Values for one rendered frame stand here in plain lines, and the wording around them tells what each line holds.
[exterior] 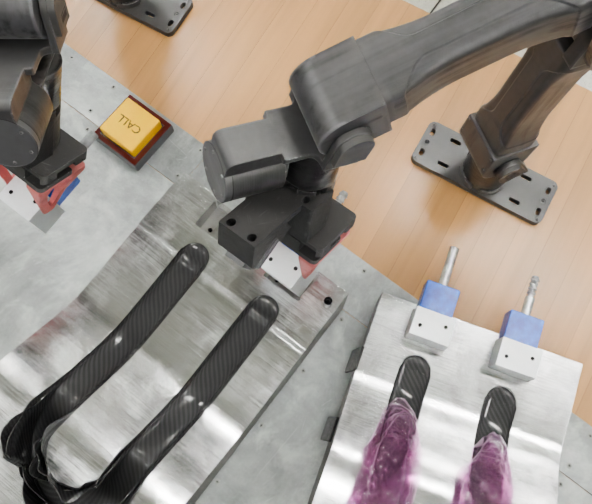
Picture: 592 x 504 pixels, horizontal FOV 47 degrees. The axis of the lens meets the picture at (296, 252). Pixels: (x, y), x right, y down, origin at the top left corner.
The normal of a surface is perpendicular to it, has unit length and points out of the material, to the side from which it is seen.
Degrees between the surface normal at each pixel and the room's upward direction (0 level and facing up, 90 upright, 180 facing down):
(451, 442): 28
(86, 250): 0
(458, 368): 0
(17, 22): 68
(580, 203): 0
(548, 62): 86
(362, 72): 14
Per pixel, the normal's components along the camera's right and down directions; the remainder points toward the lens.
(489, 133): -0.93, 0.33
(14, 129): 0.00, 0.78
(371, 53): -0.22, -0.18
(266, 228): 0.12, -0.59
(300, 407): 0.00, -0.27
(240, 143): 0.24, -0.36
